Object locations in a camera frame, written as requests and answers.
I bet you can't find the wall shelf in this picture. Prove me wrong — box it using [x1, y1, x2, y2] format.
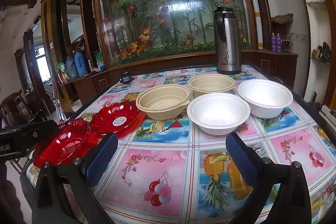
[306, 1, 332, 65]

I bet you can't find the wooden chair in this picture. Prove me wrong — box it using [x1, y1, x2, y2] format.
[0, 89, 45, 135]

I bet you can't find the stainless steel thermos jug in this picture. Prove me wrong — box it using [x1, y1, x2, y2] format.
[213, 5, 242, 75]

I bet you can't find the low wooden cabinet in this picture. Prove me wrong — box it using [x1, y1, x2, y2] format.
[59, 49, 298, 106]

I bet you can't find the glass flower panel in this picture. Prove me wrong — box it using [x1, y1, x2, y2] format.
[92, 0, 263, 67]

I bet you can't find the green white packet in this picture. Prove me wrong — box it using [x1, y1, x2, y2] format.
[95, 52, 105, 71]

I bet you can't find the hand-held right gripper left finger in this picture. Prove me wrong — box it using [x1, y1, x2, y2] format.
[31, 132, 120, 224]

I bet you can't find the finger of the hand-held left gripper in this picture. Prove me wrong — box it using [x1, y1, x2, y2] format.
[10, 121, 57, 157]

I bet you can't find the red plate with round sticker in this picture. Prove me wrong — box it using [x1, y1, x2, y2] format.
[89, 101, 146, 138]

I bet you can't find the blue thermos flask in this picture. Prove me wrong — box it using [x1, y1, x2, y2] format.
[74, 52, 88, 77]

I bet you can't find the printed fruit tablecloth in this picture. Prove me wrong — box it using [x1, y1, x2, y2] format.
[26, 64, 336, 224]

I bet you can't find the white yellow striped roll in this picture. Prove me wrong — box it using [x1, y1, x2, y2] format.
[249, 0, 264, 50]

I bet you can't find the white foam bowl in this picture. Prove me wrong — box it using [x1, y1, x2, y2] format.
[187, 93, 251, 136]
[238, 79, 293, 119]

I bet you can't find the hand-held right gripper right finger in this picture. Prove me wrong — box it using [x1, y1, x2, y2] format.
[225, 132, 314, 224]

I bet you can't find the red plastic plate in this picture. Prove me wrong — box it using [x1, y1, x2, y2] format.
[33, 118, 91, 167]

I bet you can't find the small black electric motor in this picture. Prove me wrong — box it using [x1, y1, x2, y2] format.
[119, 72, 133, 83]

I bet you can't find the beige paper plate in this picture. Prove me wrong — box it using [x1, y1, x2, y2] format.
[136, 84, 191, 120]

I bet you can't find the beige plastic bowl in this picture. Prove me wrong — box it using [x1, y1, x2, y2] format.
[188, 74, 235, 98]

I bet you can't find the brown driftwood ornament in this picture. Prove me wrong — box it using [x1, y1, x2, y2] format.
[272, 13, 294, 28]

